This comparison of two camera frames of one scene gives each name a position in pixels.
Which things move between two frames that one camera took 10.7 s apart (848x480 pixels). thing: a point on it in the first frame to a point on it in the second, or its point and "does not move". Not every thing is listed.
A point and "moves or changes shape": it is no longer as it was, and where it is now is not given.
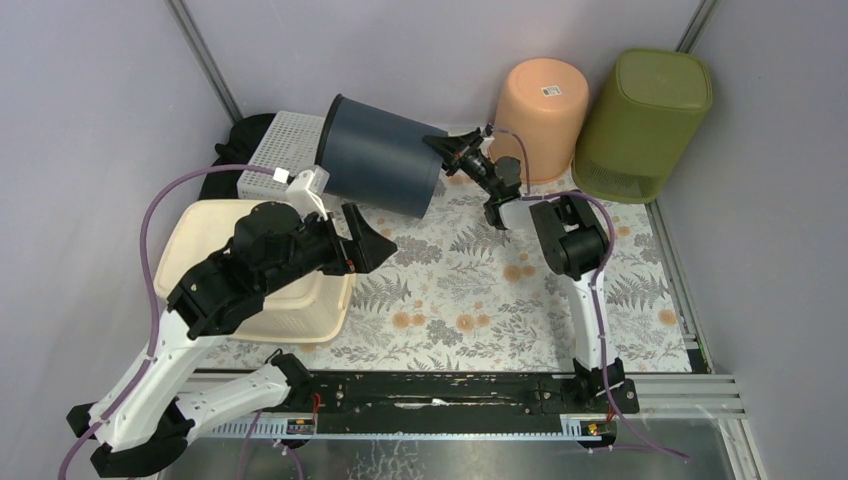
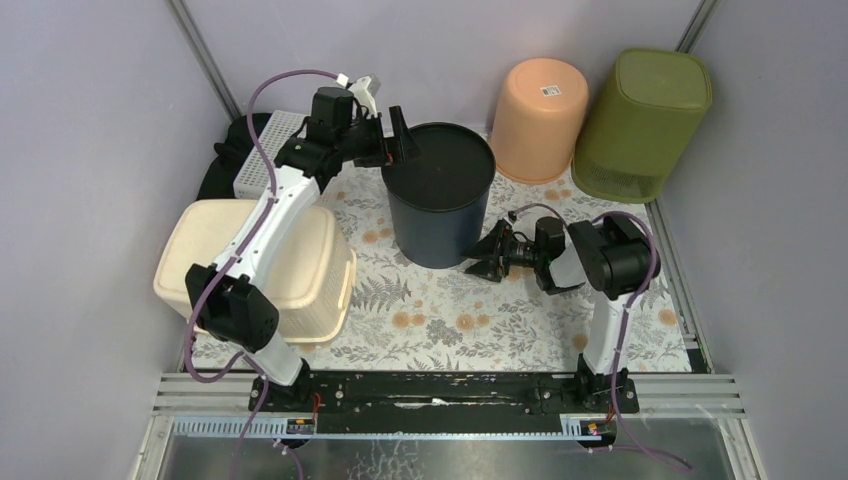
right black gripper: [454, 146] to [496, 265]
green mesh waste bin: [639, 122] does not move
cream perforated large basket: [318, 309] does not move
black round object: [239, 149] does not move
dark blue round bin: [379, 159] moves or changes shape
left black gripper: [347, 244] to [382, 141]
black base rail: [456, 403] does not move
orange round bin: [545, 101] does not move
